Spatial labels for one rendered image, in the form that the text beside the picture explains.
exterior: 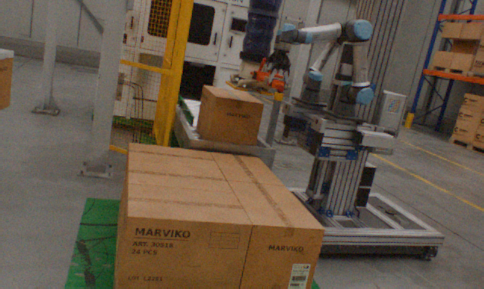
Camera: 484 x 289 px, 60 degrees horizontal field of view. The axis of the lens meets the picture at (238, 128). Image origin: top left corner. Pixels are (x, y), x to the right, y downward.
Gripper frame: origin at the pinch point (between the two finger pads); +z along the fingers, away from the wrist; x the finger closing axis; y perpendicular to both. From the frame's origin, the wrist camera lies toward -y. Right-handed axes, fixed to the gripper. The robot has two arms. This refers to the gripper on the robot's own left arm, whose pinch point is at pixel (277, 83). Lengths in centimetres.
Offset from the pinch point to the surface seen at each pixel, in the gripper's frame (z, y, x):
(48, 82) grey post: 80, 342, 192
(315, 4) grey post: -93, 353, -152
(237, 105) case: 29, 75, 4
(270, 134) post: 58, 124, -46
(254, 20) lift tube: -36, 53, 9
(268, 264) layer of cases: 86, -59, 4
